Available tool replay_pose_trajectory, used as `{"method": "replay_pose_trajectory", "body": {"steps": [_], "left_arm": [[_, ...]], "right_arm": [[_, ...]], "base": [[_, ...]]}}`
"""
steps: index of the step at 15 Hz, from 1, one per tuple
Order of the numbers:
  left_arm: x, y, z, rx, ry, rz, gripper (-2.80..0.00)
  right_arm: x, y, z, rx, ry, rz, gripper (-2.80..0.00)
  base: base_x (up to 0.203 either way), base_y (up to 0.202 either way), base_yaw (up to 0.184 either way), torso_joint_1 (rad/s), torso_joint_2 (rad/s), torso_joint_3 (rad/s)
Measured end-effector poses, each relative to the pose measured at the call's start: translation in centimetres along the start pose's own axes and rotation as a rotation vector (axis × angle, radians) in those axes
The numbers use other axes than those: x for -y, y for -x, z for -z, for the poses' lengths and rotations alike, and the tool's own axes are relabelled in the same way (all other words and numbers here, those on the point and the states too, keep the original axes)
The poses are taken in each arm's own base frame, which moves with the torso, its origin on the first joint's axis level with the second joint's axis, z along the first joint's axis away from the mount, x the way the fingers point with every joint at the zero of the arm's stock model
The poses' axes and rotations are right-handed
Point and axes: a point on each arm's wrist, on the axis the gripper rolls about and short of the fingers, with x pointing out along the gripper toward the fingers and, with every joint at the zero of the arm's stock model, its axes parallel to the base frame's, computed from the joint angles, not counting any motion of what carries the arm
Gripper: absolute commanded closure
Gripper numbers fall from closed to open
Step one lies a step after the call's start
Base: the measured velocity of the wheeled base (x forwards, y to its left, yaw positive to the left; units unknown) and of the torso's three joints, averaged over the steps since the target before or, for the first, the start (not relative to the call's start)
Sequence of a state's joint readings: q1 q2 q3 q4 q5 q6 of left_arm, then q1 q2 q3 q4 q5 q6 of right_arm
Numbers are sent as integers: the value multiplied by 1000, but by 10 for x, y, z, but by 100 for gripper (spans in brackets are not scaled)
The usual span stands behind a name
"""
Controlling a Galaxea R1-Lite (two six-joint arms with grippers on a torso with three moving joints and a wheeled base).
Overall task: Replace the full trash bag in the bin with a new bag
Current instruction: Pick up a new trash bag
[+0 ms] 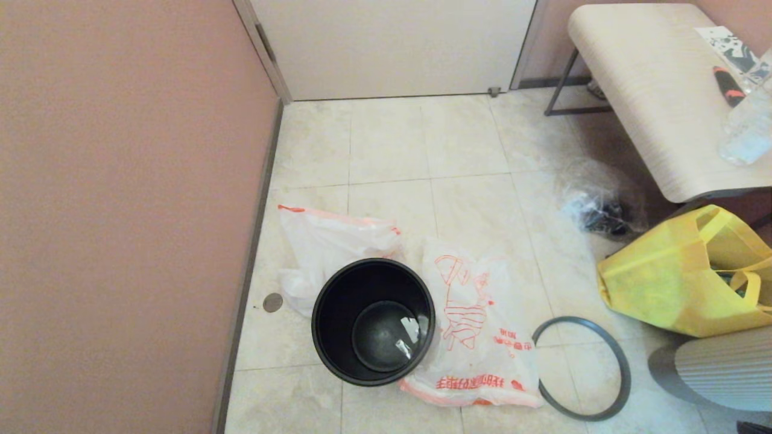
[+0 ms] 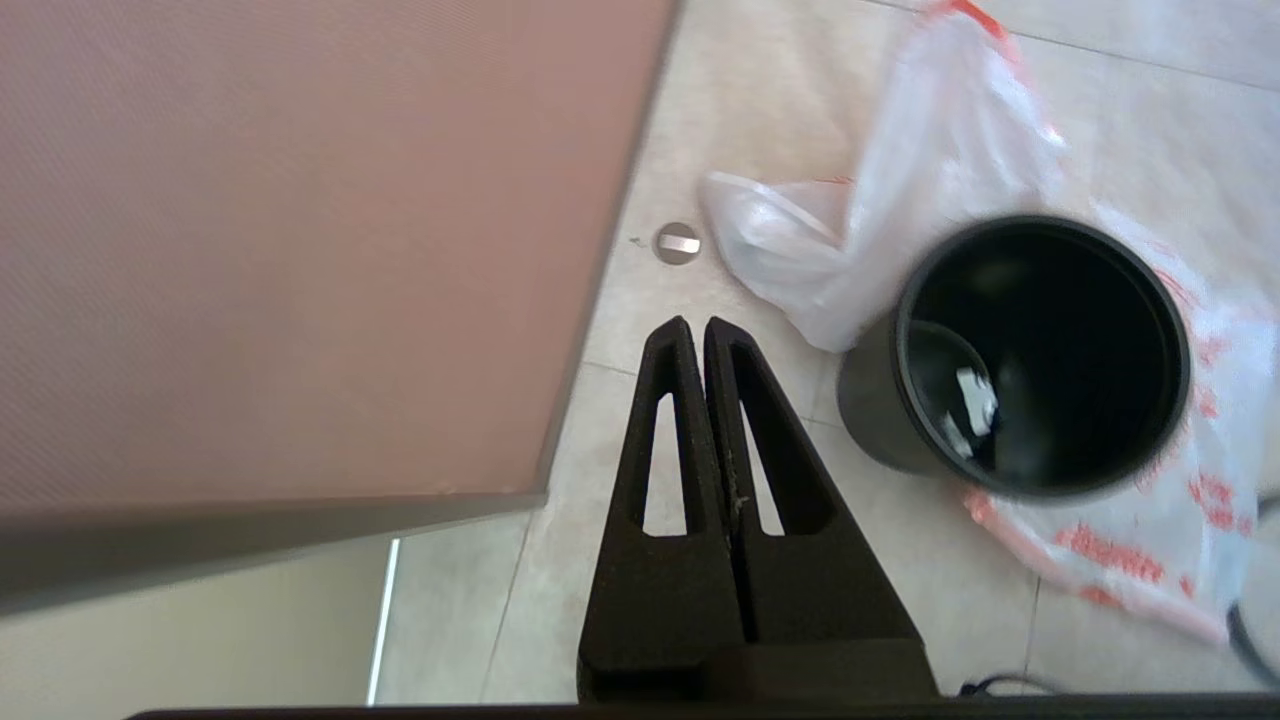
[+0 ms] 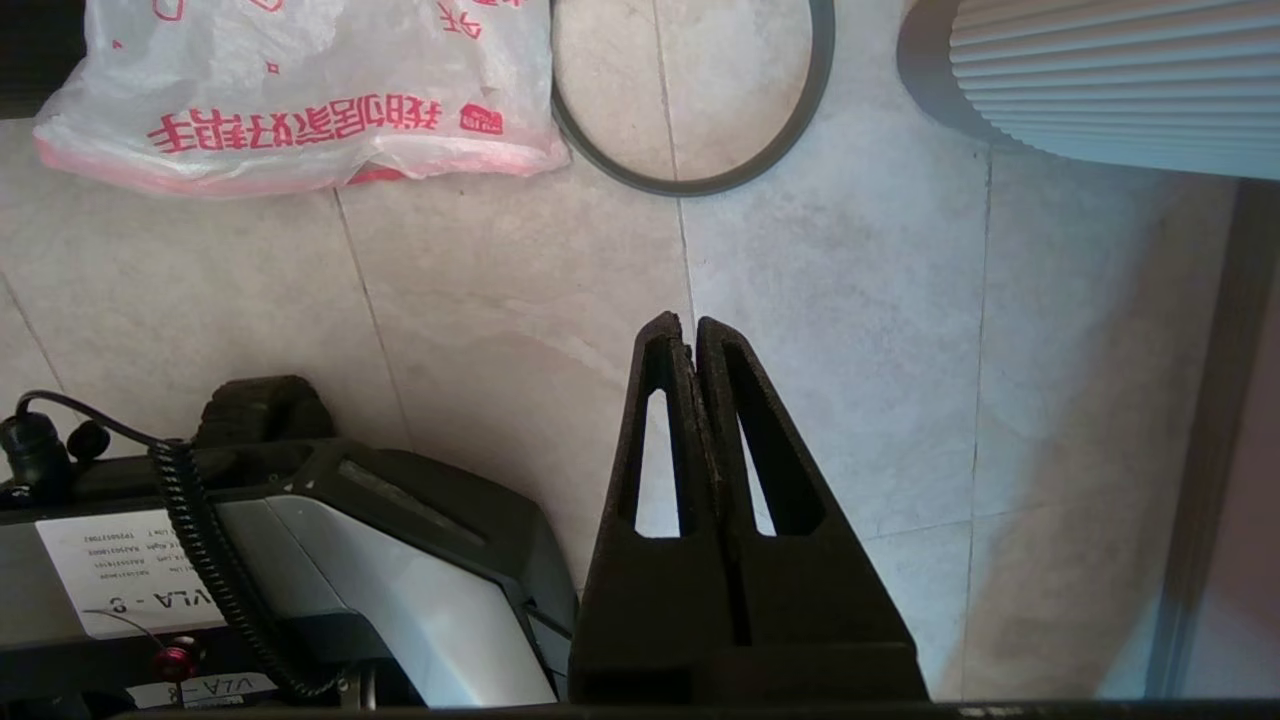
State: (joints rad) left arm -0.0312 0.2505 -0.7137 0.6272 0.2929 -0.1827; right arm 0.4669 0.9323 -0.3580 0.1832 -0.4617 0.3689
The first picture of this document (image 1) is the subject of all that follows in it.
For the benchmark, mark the white plastic bag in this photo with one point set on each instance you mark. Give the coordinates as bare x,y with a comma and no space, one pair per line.
325,247

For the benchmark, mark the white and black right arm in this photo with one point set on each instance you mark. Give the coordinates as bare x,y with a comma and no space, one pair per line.
757,429

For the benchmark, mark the black round trash bin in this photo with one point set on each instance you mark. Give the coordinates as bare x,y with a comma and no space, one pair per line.
338,337

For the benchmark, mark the flat orange print plastic bag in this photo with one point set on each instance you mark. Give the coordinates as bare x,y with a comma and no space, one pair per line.
482,361

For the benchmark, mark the clear bag with dark items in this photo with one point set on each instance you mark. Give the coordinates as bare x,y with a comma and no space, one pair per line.
594,202

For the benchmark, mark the yellow fabric tote bag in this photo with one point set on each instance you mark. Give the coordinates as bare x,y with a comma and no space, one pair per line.
651,283

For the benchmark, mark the white paper scrap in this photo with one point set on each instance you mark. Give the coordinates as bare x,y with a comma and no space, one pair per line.
403,348
411,328

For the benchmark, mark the round metal floor drain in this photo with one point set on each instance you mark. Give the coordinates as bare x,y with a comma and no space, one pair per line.
272,302

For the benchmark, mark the long dark grey baseboard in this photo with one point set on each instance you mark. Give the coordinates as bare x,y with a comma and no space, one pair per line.
252,265

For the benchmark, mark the white door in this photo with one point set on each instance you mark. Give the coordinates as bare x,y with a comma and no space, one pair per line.
392,48

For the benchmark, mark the short dark grey baseboard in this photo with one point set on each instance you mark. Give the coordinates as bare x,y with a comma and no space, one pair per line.
543,81

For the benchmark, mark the small grey striped object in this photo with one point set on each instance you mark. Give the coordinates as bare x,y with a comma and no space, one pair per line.
596,89

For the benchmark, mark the beige wood grain table top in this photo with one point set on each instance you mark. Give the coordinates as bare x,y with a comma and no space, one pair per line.
651,90

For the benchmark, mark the black and orange tool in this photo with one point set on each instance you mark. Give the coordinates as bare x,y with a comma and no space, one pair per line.
728,87

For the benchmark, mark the clear plastic bottle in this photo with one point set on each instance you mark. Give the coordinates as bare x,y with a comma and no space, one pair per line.
748,132

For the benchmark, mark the white ribbed cylinder object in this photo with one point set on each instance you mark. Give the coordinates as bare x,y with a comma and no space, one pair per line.
724,374

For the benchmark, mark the black and white printed leaflet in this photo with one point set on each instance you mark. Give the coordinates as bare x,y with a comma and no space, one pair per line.
727,45

